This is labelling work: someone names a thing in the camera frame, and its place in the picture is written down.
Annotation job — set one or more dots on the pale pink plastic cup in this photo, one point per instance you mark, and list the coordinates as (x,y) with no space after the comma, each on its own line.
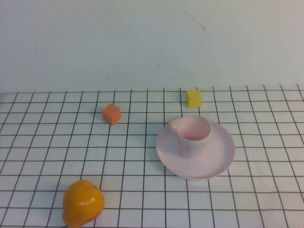
(192,145)

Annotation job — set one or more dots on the pale pink round plate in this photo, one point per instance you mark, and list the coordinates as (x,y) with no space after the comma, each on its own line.
(213,161)

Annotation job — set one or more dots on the orange foam cube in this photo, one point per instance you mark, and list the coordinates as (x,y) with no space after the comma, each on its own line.
(111,114)

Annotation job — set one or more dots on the yellow foam cube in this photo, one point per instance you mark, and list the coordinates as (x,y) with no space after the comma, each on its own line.
(194,98)

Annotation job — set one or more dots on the white black-grid tablecloth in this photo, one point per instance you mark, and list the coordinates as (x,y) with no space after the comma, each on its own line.
(47,154)

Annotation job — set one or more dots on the orange yellow toy pear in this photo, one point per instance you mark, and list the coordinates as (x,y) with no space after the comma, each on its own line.
(82,204)

